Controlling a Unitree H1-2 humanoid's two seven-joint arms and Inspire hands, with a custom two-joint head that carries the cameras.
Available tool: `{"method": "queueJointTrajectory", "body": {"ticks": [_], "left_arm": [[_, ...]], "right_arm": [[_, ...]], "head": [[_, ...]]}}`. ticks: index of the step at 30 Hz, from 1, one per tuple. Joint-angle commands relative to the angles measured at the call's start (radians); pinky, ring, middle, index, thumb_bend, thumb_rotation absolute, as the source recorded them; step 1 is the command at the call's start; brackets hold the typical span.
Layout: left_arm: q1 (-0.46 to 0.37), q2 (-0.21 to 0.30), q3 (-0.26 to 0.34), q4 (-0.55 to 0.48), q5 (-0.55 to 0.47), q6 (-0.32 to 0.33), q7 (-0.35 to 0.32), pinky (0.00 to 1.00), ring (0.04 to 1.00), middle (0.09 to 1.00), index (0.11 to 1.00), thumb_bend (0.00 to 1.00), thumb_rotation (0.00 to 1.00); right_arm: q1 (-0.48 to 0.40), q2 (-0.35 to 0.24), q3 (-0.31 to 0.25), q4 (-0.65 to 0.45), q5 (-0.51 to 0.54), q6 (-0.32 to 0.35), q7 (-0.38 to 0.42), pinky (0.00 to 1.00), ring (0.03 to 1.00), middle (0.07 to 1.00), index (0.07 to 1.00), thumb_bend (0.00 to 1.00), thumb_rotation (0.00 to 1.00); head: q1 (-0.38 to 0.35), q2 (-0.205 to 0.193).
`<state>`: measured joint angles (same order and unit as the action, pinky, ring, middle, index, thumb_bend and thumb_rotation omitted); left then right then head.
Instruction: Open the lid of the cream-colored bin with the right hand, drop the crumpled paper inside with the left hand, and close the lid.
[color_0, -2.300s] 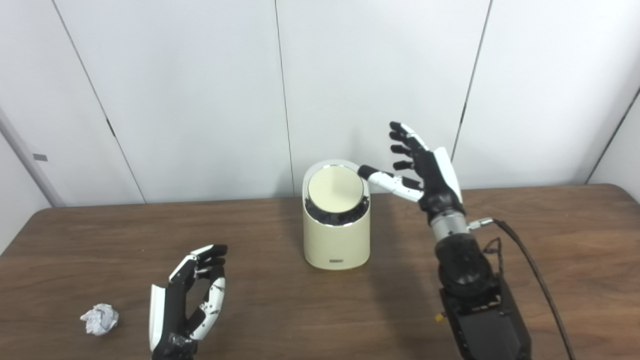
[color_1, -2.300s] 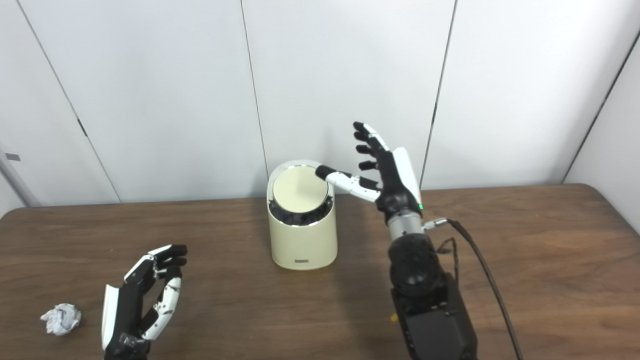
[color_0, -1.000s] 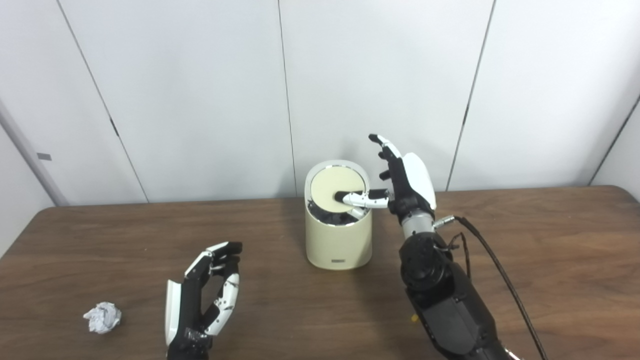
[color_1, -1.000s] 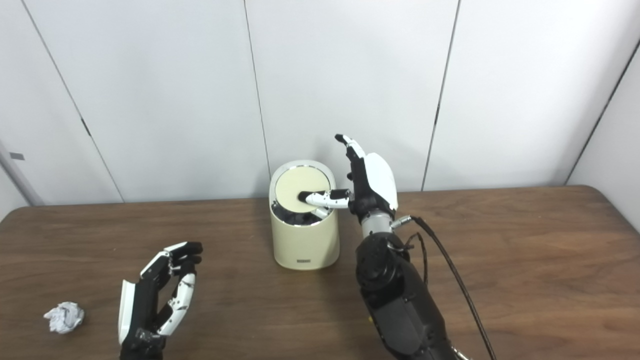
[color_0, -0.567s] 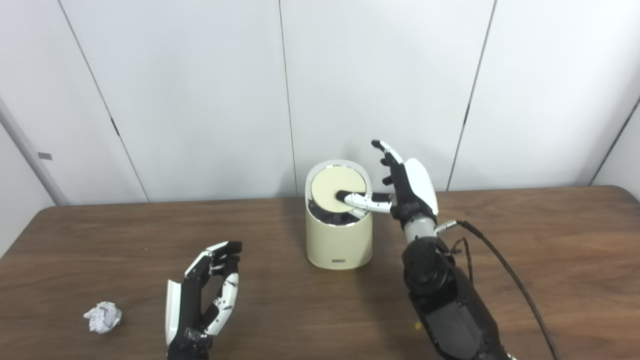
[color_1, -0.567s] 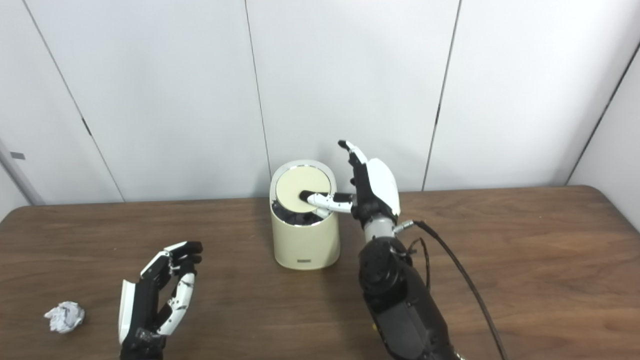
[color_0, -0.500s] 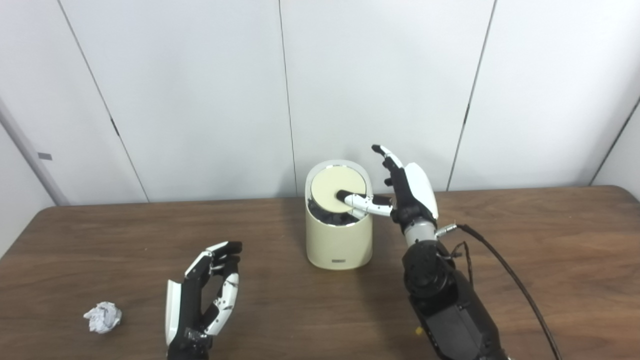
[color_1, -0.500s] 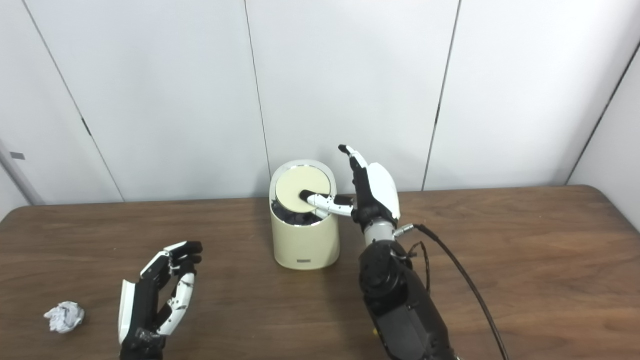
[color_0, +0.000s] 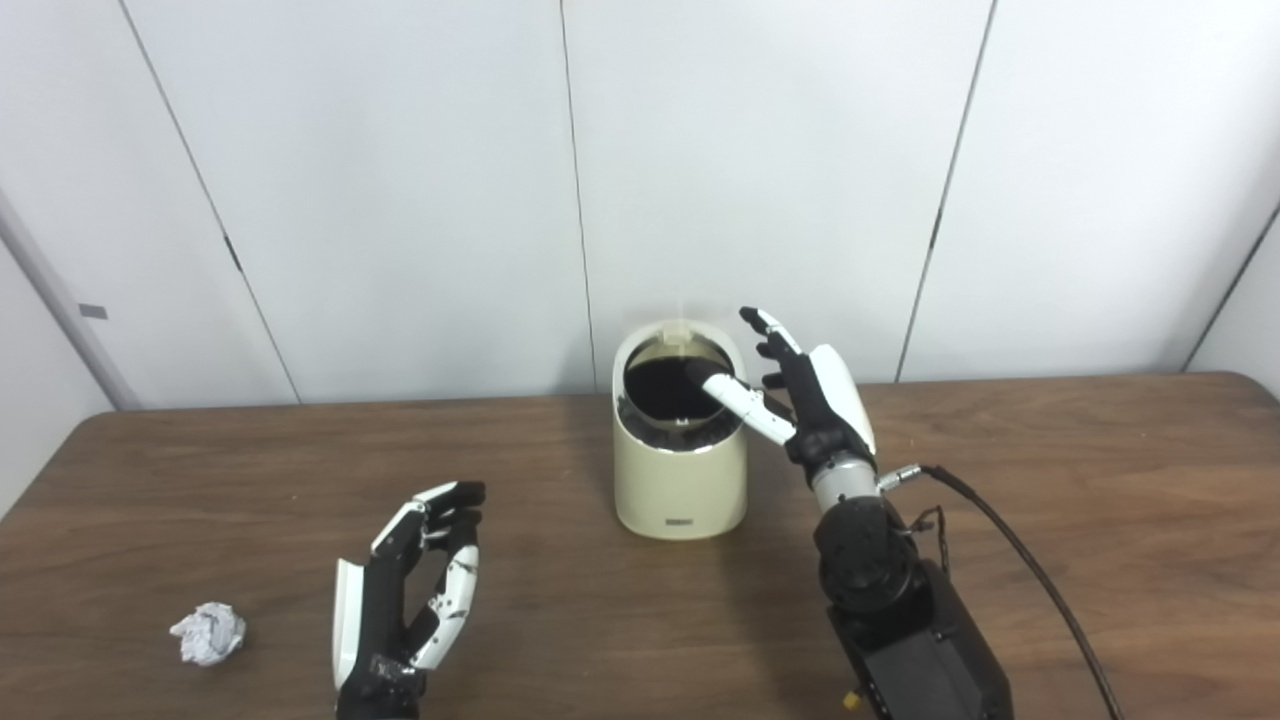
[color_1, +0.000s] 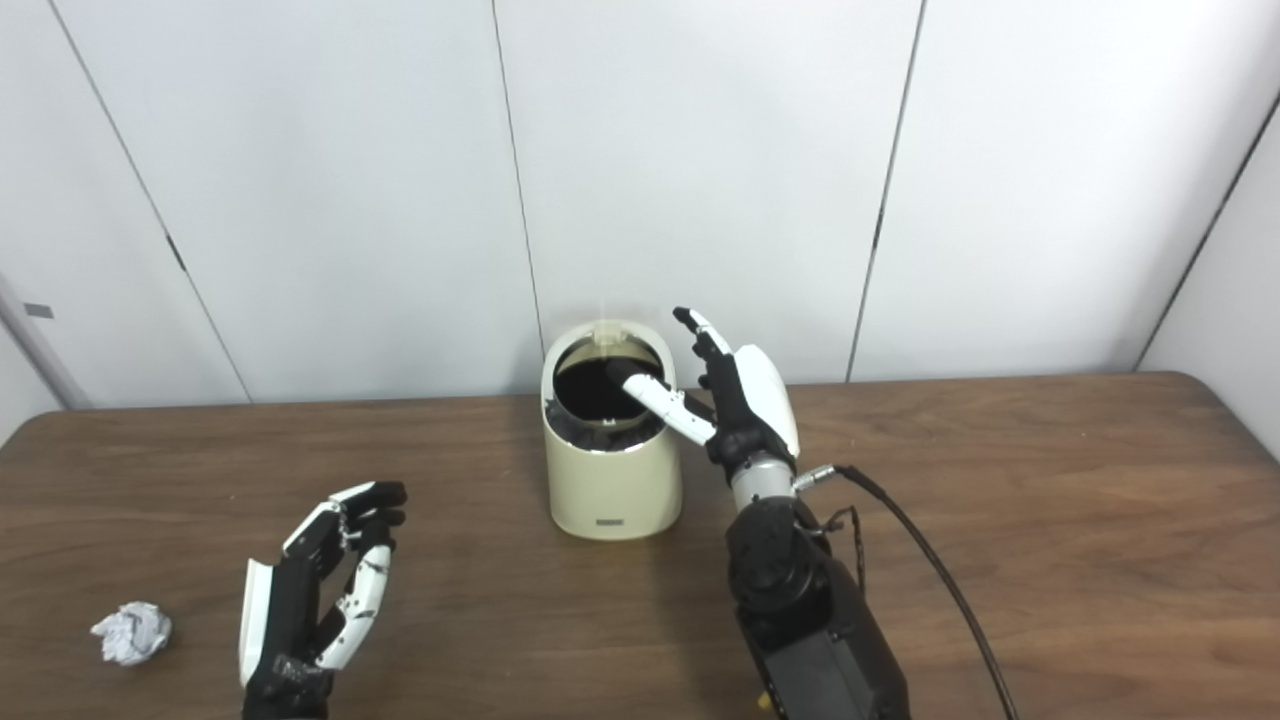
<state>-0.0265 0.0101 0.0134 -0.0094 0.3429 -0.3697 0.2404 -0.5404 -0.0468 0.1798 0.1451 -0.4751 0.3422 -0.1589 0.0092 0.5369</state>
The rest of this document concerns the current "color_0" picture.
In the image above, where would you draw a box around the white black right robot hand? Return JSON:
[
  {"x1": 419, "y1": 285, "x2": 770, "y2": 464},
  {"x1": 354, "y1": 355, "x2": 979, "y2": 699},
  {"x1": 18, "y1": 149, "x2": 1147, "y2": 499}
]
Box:
[{"x1": 685, "y1": 306, "x2": 879, "y2": 483}]

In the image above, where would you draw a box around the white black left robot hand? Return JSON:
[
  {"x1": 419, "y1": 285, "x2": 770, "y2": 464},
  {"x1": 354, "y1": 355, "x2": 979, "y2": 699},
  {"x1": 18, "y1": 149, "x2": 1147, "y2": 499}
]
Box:
[{"x1": 332, "y1": 481, "x2": 487, "y2": 720}]

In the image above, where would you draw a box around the cream round bin lid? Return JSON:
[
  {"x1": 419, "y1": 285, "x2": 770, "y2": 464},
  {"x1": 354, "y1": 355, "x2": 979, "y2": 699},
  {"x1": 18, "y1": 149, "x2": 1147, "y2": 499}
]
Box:
[{"x1": 650, "y1": 316, "x2": 713, "y2": 351}]

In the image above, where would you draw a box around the cream-colored round bin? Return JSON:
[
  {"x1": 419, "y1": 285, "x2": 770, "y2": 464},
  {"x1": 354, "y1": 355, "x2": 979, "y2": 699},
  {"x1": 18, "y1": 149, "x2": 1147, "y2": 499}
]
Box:
[{"x1": 612, "y1": 318, "x2": 749, "y2": 541}]

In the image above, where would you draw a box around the white paper ball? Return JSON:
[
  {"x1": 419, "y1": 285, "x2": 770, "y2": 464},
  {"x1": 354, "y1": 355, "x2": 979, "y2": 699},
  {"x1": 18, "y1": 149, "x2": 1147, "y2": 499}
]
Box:
[{"x1": 169, "y1": 602, "x2": 247, "y2": 667}]

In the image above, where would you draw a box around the thin braided wire loop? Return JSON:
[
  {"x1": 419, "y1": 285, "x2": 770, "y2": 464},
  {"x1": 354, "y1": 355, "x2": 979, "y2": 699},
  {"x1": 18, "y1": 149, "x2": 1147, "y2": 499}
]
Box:
[{"x1": 905, "y1": 508, "x2": 949, "y2": 573}]

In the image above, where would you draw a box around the thick black right wrist cable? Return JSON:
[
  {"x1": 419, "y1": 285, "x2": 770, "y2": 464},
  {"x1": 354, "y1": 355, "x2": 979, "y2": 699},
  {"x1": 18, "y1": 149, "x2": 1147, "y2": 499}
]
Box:
[{"x1": 878, "y1": 463, "x2": 1126, "y2": 720}]

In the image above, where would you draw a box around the gray wall corner strip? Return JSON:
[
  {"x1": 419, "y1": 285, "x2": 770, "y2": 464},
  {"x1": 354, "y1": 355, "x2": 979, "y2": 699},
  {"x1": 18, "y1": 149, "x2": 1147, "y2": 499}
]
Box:
[{"x1": 0, "y1": 190, "x2": 141, "y2": 411}]

